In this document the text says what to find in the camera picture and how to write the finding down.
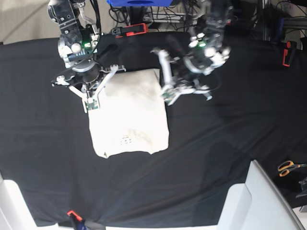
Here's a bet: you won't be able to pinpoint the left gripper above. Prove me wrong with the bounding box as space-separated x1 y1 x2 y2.
166 21 231 76

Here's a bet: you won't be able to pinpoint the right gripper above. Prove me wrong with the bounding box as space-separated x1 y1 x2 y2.
57 14 118 85

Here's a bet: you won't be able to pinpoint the white T-shirt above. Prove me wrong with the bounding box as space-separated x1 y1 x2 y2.
88 69 169 159

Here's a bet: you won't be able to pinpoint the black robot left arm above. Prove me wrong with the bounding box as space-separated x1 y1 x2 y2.
167 0 233 76

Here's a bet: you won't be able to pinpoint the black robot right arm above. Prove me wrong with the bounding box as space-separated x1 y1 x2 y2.
47 0 106 89

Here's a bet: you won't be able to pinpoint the red black clamp top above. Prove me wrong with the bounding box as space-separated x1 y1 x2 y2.
111 23 148 38

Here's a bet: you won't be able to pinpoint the red black clamp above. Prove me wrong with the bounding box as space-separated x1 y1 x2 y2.
111 23 148 38
67 210 106 230
282 41 297 67

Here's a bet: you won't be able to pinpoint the white power strip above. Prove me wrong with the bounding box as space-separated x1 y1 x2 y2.
152 12 186 23

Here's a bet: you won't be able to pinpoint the blue box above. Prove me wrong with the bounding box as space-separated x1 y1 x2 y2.
107 0 173 7

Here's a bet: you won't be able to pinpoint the black table cloth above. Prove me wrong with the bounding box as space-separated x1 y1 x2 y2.
0 37 307 228

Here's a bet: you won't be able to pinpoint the red black clamp right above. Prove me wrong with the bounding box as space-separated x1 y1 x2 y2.
282 41 297 67

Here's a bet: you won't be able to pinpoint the red black clamp bottom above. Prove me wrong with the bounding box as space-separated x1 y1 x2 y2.
67 210 106 230

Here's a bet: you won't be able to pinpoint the black device right edge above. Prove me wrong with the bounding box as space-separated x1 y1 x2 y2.
296 178 307 198

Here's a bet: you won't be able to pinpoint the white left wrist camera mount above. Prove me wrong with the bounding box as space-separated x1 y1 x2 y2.
151 47 213 106

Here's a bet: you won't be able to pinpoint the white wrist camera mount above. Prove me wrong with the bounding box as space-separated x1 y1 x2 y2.
151 47 213 106
51 63 127 113

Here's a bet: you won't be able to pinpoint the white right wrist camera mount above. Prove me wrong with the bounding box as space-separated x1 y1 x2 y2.
51 63 127 113

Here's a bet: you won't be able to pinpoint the orange handled scissors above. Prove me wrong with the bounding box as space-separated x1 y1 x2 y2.
277 161 307 177

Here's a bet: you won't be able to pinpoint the white frame right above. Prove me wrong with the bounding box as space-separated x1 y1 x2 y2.
217 160 304 230

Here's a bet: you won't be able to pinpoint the white frame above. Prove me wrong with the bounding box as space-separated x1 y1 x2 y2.
0 177 59 230
217 160 304 230

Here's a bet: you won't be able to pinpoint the white frame left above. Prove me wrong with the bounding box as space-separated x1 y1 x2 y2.
0 177 59 230

